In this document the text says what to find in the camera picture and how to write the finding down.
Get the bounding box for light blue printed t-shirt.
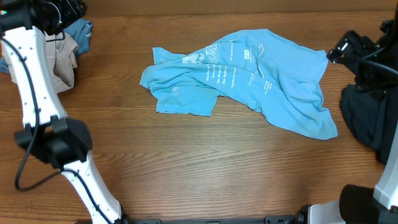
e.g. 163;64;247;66
140;29;338;140

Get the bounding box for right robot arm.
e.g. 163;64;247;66
264;18;397;224

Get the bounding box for blue denim jeans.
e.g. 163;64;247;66
0;18;94;75

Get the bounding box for black folded garment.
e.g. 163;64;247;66
340;85;397;164

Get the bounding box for beige pants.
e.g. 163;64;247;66
6;30;80;94

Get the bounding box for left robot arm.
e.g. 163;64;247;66
1;0;130;223

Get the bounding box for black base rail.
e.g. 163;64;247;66
116;213;308;224

